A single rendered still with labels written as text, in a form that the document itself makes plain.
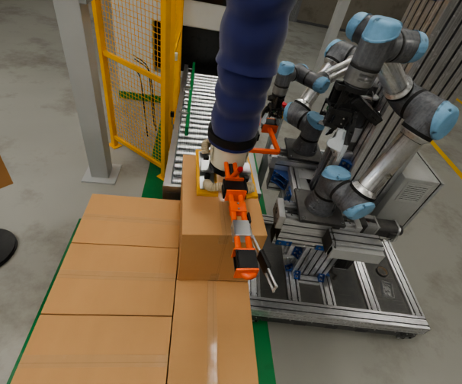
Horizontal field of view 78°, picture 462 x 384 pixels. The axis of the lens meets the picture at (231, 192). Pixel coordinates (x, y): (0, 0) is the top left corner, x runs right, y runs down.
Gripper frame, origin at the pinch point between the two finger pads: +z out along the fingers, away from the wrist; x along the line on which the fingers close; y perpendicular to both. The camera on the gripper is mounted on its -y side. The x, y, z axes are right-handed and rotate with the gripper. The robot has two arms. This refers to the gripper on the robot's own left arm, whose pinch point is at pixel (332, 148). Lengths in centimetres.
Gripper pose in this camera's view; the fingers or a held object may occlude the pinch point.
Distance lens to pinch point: 94.9
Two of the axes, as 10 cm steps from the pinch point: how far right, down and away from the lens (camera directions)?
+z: -1.7, 7.2, 6.7
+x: -0.4, 6.8, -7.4
